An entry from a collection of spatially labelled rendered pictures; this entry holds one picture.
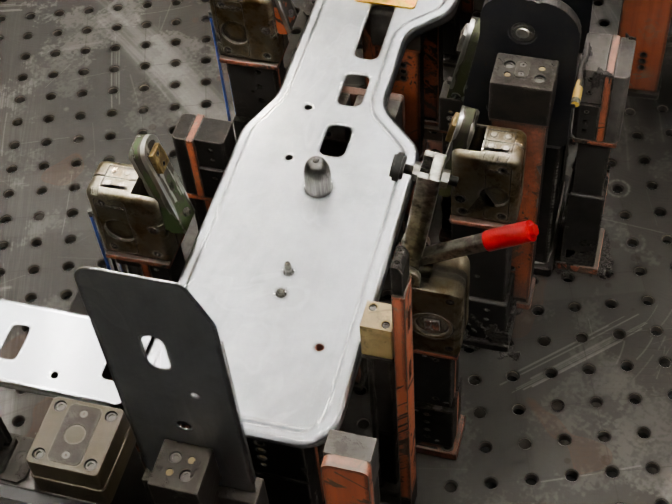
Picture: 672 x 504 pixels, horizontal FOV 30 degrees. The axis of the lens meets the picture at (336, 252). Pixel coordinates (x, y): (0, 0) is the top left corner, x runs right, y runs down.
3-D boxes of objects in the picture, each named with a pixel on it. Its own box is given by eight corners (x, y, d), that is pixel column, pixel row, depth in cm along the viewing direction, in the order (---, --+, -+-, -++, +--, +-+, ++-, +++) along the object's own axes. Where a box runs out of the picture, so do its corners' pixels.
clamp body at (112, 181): (146, 311, 174) (93, 141, 147) (227, 326, 172) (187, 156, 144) (123, 365, 169) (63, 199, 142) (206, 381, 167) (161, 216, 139)
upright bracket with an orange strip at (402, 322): (406, 492, 155) (396, 243, 115) (417, 494, 154) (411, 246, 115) (401, 514, 153) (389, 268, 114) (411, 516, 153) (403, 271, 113)
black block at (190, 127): (204, 244, 181) (170, 100, 158) (274, 256, 179) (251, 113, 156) (185, 288, 176) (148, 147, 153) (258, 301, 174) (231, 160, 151)
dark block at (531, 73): (485, 273, 174) (497, 50, 141) (535, 281, 173) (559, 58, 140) (478, 301, 171) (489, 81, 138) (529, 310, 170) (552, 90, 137)
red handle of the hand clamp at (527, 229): (403, 238, 132) (533, 206, 123) (415, 251, 134) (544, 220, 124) (394, 270, 130) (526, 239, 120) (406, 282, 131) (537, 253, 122)
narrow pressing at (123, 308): (149, 464, 125) (71, 257, 98) (258, 488, 123) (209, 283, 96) (147, 469, 125) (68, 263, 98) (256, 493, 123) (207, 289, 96)
